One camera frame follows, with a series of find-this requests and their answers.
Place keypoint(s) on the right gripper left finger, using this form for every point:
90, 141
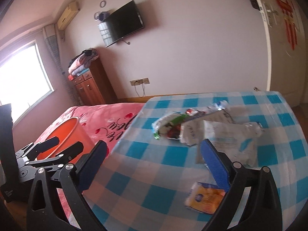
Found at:
45, 211

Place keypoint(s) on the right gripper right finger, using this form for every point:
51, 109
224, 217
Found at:
262, 210

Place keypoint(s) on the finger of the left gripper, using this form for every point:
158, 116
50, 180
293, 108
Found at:
32, 150
63, 158

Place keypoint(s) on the blue orange snack packet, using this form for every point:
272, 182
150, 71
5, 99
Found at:
204, 198

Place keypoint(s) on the white feather wet-wipes pack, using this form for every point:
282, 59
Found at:
237, 141

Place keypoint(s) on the green white milk packet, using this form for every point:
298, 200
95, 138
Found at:
164, 124

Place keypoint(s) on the grey white bag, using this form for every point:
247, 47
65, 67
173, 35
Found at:
191, 130

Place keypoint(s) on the red snack wrapper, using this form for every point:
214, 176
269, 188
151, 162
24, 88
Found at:
174, 133

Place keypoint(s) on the white silver wipes bag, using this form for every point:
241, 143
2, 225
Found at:
218, 106

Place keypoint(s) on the orange plastic trash bucket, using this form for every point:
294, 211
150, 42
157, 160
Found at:
62, 139

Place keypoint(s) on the pink heart-print bedspread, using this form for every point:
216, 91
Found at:
106, 122

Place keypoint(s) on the blue white checkered tablecloth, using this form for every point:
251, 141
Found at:
143, 183

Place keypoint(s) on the window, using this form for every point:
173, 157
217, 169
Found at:
24, 81

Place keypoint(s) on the brown wooden cabinet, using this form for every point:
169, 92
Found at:
93, 86

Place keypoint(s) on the folded blankets stack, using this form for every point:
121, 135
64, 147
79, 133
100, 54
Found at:
82, 61

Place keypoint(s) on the grey patterned curtain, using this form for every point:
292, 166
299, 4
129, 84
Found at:
50, 39

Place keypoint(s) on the white room door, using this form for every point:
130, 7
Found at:
286, 68

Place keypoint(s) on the red Chinese knot decoration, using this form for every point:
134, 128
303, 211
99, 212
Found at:
288, 12

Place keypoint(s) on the wall power outlet strip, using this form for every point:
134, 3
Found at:
136, 82

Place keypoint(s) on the purple wall ornament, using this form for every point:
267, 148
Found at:
101, 16

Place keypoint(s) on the wall air conditioner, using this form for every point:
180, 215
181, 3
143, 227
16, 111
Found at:
68, 15

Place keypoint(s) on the wall-mounted black television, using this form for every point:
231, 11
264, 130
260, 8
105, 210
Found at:
121, 23

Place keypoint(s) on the silver door handle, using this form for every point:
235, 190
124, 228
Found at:
271, 15

